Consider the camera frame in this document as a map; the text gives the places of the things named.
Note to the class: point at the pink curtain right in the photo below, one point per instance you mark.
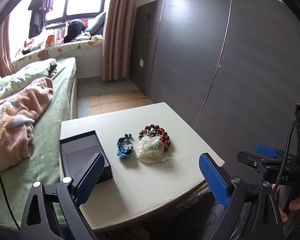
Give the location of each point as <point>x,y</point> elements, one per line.
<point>117,39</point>

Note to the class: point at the pink curtain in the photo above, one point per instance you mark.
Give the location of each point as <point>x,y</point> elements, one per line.
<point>117,39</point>
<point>6,67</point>

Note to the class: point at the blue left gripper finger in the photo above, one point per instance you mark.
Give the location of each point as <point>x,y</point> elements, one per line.
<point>214,180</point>
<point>87,178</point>

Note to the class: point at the green bed sheet mattress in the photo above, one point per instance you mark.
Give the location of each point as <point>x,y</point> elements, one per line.
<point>43,165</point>

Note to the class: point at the black bag on window seat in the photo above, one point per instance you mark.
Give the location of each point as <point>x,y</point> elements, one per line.
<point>74,29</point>

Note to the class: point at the dark hanging clothes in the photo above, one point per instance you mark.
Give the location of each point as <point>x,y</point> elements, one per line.
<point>39,10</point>

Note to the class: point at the floral window seat cushion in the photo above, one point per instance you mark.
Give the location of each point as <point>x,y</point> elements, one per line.
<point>53,52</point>

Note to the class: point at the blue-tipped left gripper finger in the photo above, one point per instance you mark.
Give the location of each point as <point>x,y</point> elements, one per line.
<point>267,151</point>

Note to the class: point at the cardboard sheet on floor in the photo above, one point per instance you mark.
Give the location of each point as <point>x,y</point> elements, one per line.
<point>114,102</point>

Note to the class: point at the green floral pillow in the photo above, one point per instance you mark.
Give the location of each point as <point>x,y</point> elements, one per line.
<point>12,83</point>

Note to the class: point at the white wall socket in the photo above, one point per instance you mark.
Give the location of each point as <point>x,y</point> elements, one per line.
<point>141,62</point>

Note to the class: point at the black jewelry box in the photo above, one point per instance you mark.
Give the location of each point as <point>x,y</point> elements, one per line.
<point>77,150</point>

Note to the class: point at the pink fleece blanket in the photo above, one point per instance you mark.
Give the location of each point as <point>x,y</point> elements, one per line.
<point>18,113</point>

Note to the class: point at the white bedside table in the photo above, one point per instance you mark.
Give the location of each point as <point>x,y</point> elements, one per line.
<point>138,190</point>

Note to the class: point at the grey cushion on window seat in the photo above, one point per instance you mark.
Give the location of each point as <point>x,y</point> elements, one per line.
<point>96,27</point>

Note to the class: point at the pink curtain left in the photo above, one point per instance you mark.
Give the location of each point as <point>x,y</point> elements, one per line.
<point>6,67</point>

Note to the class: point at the white organza pouch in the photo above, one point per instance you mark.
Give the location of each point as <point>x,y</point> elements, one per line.
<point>151,150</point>

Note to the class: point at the person's right hand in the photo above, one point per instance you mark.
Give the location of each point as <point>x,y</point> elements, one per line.
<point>293,207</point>

